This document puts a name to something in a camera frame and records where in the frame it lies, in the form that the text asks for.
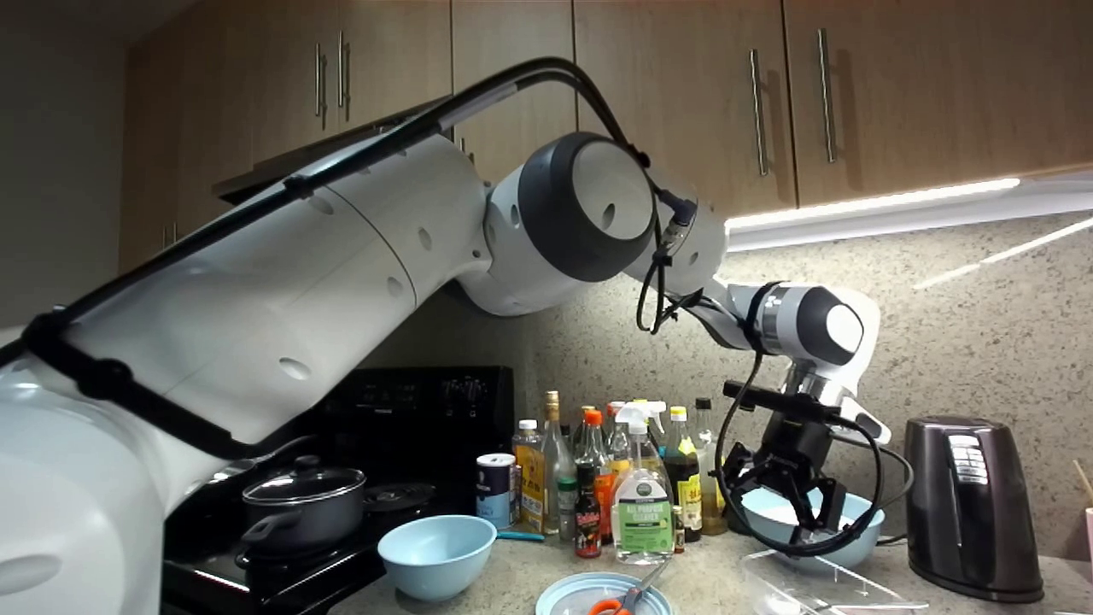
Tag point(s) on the clear spray bottle green label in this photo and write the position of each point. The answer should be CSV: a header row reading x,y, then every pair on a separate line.
x,y
643,506

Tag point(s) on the pale yellow oil bottle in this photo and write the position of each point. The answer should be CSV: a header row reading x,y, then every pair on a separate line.
x,y
713,499

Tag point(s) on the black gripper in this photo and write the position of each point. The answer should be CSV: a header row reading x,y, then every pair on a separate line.
x,y
790,462

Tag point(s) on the light blue plate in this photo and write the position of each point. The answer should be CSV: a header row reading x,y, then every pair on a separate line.
x,y
580,593

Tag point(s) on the metal spoon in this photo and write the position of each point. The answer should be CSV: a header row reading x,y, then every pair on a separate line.
x,y
632,595

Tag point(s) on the black cooking pot with lid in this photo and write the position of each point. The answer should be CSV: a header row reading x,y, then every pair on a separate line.
x,y
302,506

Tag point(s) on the wooden upper cabinets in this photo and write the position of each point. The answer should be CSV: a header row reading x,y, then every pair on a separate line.
x,y
749,103

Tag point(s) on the dark sauce bottle orange cap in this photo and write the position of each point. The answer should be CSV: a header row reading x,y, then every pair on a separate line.
x,y
588,504

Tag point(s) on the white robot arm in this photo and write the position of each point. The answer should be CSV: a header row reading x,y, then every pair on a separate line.
x,y
142,390

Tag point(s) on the black stove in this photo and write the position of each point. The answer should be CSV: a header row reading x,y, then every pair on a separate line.
x,y
415,436

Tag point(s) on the clear glass container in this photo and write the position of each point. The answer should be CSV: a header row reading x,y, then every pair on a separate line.
x,y
828,591

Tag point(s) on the orange food piece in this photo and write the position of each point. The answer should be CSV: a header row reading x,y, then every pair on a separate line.
x,y
610,608

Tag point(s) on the dark soy sauce bottle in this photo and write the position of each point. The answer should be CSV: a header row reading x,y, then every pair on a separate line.
x,y
684,469

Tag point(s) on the small light blue bowl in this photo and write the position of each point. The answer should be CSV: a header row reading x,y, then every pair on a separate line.
x,y
436,558

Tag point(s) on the tall clear glass bottle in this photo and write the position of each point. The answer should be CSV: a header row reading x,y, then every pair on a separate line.
x,y
560,469

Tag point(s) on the white blue salt canister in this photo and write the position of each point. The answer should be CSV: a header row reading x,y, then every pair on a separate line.
x,y
498,486

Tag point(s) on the large light blue bowl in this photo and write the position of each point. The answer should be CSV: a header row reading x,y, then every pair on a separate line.
x,y
774,517

